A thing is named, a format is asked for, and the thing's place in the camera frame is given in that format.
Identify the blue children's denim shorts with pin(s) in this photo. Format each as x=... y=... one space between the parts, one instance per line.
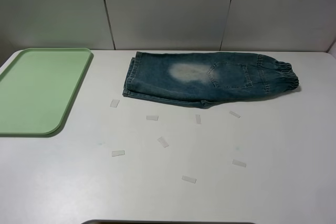
x=203 y=80

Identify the light green plastic tray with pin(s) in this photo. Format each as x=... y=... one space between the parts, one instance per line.
x=38 y=88

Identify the clear tape strip middle left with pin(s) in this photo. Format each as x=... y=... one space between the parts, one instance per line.
x=152 y=117

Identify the clear tape strip centre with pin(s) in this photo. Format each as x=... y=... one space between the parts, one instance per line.
x=198 y=119

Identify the clear tape strip tilted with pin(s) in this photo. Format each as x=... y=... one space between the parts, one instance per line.
x=163 y=142

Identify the clear tape strip lower left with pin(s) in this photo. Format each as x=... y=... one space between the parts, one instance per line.
x=117 y=153

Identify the clear tape strip lower middle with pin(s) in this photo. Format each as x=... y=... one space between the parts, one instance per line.
x=189 y=179

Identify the clear tape strip lower right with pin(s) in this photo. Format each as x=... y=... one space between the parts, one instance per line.
x=239 y=163

